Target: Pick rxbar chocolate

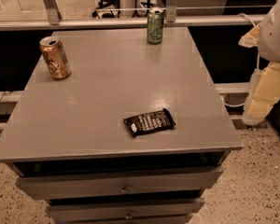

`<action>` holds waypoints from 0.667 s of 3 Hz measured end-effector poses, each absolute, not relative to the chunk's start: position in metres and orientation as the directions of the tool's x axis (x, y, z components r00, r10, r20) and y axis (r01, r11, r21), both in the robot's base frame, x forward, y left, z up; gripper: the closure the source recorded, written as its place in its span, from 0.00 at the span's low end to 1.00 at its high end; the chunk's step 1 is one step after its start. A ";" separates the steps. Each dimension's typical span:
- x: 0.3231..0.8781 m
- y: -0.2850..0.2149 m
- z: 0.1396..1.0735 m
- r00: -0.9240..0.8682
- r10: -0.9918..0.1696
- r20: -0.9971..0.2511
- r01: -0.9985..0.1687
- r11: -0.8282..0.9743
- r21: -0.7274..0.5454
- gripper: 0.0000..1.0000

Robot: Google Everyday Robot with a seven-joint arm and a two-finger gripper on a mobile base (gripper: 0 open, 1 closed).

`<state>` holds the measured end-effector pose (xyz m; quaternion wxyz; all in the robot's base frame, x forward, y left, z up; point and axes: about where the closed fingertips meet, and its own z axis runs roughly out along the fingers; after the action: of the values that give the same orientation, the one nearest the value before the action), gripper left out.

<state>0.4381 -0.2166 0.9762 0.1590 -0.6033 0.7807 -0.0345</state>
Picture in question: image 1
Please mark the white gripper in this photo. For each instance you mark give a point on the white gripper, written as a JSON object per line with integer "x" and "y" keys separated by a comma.
{"x": 275, "y": 34}

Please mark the black rxbar chocolate wrapper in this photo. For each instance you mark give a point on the black rxbar chocolate wrapper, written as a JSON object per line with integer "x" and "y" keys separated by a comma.
{"x": 151, "y": 122}

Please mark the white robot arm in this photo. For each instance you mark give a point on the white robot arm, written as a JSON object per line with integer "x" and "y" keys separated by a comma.
{"x": 264, "y": 85}

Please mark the green soda can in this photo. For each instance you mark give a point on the green soda can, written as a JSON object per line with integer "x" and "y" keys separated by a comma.
{"x": 155, "y": 22}

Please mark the grey drawer cabinet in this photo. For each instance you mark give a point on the grey drawer cabinet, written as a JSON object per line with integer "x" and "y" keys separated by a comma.
{"x": 75, "y": 126}

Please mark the black office chair base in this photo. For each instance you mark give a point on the black office chair base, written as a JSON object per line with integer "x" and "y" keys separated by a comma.
{"x": 107, "y": 9}

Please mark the grey drawer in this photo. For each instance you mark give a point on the grey drawer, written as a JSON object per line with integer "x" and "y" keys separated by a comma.
{"x": 125, "y": 210}
{"x": 121, "y": 183}

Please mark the orange soda can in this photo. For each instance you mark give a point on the orange soda can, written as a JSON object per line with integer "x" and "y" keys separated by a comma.
{"x": 54, "y": 55}

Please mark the top grey drawer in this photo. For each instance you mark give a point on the top grey drawer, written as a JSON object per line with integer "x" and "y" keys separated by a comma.
{"x": 121, "y": 183}

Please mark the grey metal rail frame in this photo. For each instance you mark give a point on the grey metal rail frame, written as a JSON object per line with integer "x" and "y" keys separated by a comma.
{"x": 25, "y": 15}

